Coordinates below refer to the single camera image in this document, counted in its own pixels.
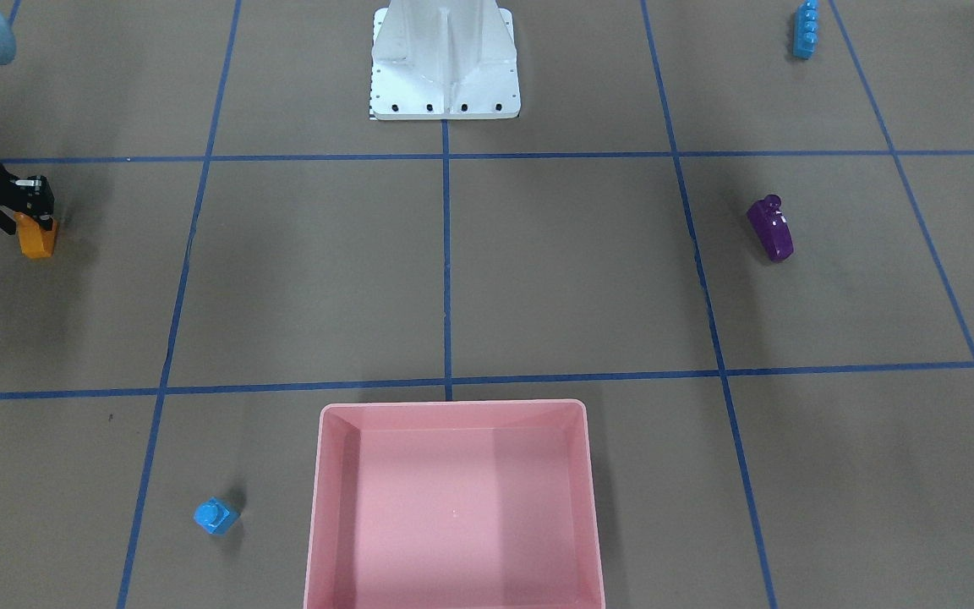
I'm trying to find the orange toy block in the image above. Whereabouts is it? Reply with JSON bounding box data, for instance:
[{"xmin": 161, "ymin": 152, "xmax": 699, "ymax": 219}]
[{"xmin": 13, "ymin": 212, "xmax": 58, "ymax": 260}]

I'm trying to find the small blue toy block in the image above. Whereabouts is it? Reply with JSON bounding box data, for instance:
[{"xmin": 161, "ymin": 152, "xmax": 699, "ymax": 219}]
[{"xmin": 193, "ymin": 497, "xmax": 240, "ymax": 536}]

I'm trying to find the purple toy block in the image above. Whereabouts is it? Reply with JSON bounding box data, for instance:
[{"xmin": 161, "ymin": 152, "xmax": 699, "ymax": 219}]
[{"xmin": 747, "ymin": 194, "xmax": 795, "ymax": 262}]

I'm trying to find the pink plastic box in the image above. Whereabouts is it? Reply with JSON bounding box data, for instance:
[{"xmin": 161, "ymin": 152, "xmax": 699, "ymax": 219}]
[{"xmin": 303, "ymin": 398, "xmax": 606, "ymax": 608}]

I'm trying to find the long blue toy block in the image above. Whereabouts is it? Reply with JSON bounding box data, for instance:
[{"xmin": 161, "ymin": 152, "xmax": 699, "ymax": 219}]
[{"xmin": 792, "ymin": 0, "xmax": 819, "ymax": 59}]

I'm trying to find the white metal mount base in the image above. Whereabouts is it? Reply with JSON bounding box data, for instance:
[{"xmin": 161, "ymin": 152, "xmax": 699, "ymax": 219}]
[{"xmin": 369, "ymin": 1, "xmax": 522, "ymax": 121}]

